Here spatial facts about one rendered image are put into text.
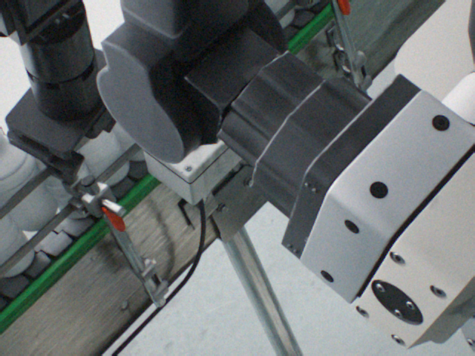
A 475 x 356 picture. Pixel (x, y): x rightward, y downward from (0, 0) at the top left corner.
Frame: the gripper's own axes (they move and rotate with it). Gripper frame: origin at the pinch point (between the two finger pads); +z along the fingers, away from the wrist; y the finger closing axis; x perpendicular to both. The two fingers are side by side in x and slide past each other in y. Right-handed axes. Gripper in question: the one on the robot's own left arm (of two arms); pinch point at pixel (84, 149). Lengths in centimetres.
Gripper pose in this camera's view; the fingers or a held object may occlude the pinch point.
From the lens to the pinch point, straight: 92.1
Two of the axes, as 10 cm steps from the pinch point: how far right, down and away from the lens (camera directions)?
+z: 0.0, 4.9, 8.7
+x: 8.6, 4.4, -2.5
